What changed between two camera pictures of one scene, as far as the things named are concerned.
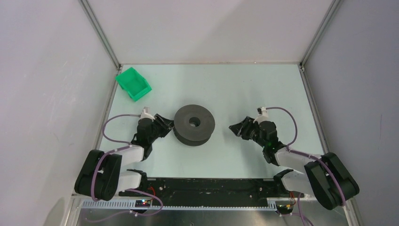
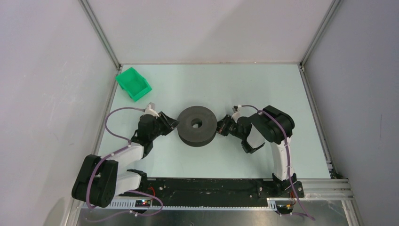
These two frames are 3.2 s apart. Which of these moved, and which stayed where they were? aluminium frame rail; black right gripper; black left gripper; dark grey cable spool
Moved: black right gripper
Stayed: dark grey cable spool; aluminium frame rail; black left gripper
